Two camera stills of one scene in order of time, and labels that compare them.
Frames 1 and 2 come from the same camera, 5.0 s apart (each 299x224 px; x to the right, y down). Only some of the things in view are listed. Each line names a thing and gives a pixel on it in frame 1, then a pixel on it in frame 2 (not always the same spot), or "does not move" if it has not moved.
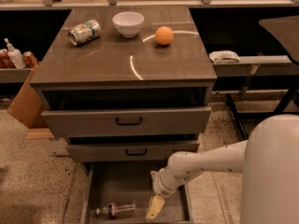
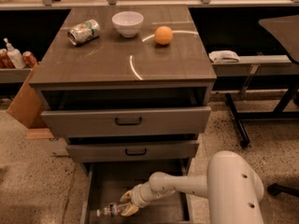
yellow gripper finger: [156, 205] to [130, 211]
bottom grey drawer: [132, 182] does not move
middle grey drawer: [135, 150] does not move
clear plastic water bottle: [113, 210] does not move
